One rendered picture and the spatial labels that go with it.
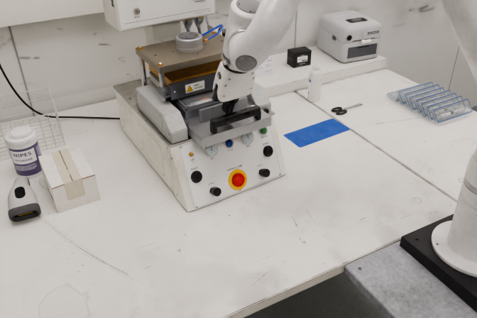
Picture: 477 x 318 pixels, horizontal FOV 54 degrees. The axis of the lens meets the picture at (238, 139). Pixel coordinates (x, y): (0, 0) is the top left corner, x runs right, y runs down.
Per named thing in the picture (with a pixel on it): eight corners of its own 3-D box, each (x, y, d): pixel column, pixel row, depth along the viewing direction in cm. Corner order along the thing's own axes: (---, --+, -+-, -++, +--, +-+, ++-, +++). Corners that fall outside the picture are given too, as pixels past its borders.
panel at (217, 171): (194, 209, 128) (177, 145, 125) (282, 175, 142) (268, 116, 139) (196, 211, 127) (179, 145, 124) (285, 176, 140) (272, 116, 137)
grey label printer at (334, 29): (314, 47, 224) (317, 12, 215) (350, 42, 230) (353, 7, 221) (342, 65, 204) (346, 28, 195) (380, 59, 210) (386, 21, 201)
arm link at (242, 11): (258, 67, 109) (255, 43, 115) (270, 20, 99) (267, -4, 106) (222, 64, 108) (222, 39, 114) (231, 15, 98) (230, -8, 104)
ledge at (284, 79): (191, 81, 203) (190, 72, 200) (344, 47, 235) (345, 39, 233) (221, 109, 180) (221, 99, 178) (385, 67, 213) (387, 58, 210)
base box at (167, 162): (121, 131, 167) (114, 87, 158) (213, 105, 183) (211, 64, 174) (187, 214, 128) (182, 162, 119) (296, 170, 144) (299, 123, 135)
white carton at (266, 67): (212, 76, 197) (211, 59, 193) (257, 64, 207) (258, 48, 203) (227, 86, 188) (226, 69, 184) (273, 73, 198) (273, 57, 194)
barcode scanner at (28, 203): (6, 189, 139) (-2, 167, 134) (34, 181, 142) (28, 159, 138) (12, 230, 123) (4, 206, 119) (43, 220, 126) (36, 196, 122)
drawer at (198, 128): (157, 107, 143) (155, 84, 139) (219, 90, 153) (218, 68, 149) (202, 150, 121) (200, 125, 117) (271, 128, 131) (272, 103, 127)
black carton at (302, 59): (286, 63, 207) (287, 48, 204) (304, 60, 210) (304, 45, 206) (292, 68, 202) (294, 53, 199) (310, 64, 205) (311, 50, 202)
